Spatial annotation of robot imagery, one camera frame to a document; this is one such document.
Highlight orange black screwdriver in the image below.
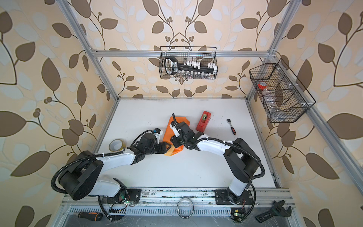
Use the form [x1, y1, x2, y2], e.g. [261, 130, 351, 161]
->
[77, 212, 104, 221]

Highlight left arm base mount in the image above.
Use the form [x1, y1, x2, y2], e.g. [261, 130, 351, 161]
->
[101, 188, 142, 204]

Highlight ratchet wrench red handle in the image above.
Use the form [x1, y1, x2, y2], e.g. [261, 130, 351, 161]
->
[227, 119, 237, 135]

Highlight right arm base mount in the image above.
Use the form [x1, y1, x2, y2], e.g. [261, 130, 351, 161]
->
[214, 189, 253, 206]

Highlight yellow orange wrapping paper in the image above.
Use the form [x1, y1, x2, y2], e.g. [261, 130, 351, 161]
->
[163, 117, 190, 156]

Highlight black wire basket right wall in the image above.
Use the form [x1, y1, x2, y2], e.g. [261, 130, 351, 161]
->
[249, 59, 316, 123]

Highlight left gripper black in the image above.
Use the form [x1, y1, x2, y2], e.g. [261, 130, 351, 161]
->
[145, 141, 173, 156]

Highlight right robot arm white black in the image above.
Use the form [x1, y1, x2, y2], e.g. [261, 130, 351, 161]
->
[170, 114, 266, 204]

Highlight socket set black rail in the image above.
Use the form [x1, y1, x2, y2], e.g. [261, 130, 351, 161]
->
[164, 56, 218, 76]

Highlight black adjustable wrench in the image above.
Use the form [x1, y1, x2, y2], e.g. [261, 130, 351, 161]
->
[255, 200, 292, 223]

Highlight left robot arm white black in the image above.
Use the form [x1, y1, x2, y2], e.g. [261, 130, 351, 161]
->
[51, 129, 172, 201]

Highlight black wire basket back wall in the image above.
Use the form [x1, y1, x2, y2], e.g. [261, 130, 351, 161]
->
[158, 45, 218, 80]

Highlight red tape dispenser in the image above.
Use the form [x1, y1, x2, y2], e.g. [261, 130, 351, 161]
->
[196, 111, 211, 133]

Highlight black wire basket wall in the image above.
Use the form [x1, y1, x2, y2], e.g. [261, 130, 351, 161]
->
[249, 59, 316, 123]
[158, 45, 218, 80]

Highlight metal ring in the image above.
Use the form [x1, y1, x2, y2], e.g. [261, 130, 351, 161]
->
[177, 197, 195, 219]

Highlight red capped plastic bottle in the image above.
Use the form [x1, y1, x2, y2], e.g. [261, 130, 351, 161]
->
[258, 81, 267, 91]

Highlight aluminium front rail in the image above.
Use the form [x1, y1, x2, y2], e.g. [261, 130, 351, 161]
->
[60, 188, 296, 218]

